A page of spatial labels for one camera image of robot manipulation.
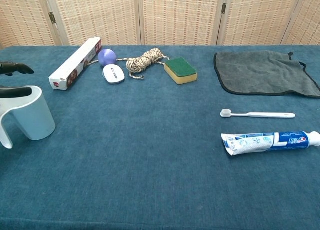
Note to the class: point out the blue tablecloth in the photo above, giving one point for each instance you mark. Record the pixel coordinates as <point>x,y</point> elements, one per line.
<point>137,165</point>

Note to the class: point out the long white cardboard box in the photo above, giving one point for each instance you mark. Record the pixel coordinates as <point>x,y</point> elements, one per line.
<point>72,65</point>

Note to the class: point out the white toothbrush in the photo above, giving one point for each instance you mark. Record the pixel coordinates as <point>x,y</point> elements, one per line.
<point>262,114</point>

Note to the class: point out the blue white toothpaste tube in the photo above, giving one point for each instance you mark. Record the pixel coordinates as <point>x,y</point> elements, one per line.
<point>262,142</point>

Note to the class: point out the green yellow sponge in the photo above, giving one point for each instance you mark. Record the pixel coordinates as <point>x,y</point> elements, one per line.
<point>181,70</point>

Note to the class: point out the white computer mouse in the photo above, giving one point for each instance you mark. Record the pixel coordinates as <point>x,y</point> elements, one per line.
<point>113,74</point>

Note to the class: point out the bamboo folding screen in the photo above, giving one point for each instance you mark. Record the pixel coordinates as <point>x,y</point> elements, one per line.
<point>180,15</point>

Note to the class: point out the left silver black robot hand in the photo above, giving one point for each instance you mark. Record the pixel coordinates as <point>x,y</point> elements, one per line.
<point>17,68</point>

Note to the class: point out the grey towel with black trim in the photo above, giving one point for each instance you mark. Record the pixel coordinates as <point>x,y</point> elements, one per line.
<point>262,72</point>

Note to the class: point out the purple ball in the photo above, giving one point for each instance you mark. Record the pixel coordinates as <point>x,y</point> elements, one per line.
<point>107,56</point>

